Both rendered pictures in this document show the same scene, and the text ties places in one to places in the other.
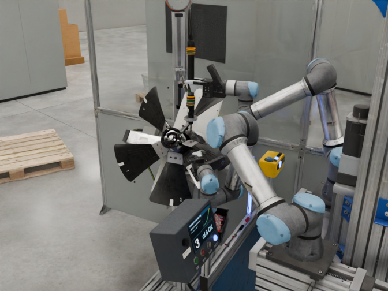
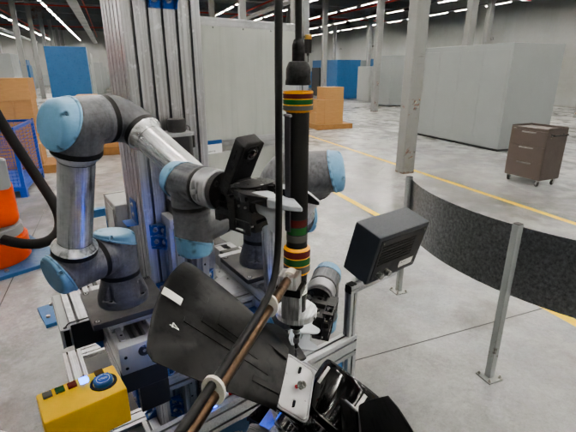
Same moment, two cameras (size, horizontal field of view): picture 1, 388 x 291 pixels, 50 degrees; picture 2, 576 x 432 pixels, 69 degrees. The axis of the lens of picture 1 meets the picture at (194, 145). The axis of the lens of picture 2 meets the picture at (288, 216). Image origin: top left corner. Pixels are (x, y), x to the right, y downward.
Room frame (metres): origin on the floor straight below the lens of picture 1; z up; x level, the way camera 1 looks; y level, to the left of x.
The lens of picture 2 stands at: (2.60, 0.25, 1.72)
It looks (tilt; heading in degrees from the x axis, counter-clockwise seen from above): 19 degrees down; 204
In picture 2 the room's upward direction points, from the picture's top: straight up
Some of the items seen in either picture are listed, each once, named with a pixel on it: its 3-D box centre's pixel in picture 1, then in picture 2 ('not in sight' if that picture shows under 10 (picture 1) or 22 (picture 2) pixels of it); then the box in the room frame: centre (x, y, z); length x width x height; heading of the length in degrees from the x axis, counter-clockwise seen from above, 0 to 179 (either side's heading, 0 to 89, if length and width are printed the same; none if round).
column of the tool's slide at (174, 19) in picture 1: (179, 142); not in sight; (2.74, 0.10, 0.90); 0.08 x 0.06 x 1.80; 97
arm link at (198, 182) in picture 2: (230, 87); (212, 189); (1.97, -0.18, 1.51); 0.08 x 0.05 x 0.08; 162
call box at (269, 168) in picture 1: (271, 164); (85, 410); (2.12, -0.44, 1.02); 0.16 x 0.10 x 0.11; 152
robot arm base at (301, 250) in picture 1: (304, 238); (259, 248); (1.33, -0.43, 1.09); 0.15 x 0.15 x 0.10
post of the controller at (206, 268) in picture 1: (206, 254); (350, 309); (1.39, -0.05, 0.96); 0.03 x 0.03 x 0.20; 62
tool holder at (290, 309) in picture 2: (190, 109); (295, 291); (2.04, 0.02, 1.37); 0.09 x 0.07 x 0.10; 7
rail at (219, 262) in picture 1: (243, 230); (243, 400); (1.77, -0.25, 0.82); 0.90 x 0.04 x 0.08; 152
